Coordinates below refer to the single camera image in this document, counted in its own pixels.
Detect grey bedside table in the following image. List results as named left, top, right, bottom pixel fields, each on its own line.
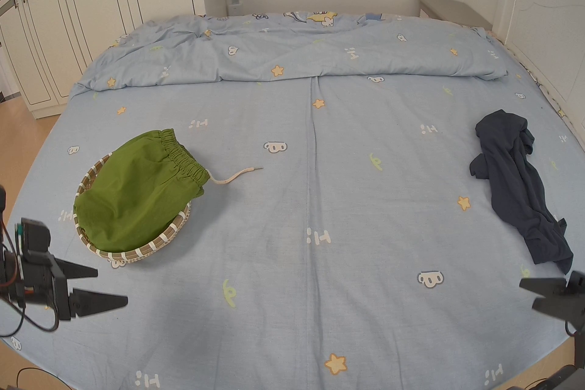
left=415, top=0, right=494, bottom=30

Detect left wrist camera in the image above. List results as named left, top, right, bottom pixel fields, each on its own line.
left=16, top=218, right=52, bottom=263

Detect bed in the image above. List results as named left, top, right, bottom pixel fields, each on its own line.
left=0, top=0, right=585, bottom=390

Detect pale blue quilt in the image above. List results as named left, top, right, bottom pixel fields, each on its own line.
left=69, top=11, right=509, bottom=103

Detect green shorts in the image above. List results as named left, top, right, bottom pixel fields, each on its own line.
left=73, top=129, right=265, bottom=253

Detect dark blue garment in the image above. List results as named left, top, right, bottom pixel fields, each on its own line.
left=469, top=109, right=574, bottom=275

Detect white wardrobe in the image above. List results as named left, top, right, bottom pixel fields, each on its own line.
left=0, top=0, right=206, bottom=119

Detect black cable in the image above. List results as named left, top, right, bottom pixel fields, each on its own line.
left=0, top=299, right=61, bottom=338

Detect round woven basket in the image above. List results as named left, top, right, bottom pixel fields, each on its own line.
left=73, top=153, right=193, bottom=264

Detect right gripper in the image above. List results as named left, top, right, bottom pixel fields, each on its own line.
left=519, top=270, right=585, bottom=329

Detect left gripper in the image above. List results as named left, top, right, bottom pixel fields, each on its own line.
left=21, top=258, right=129, bottom=321

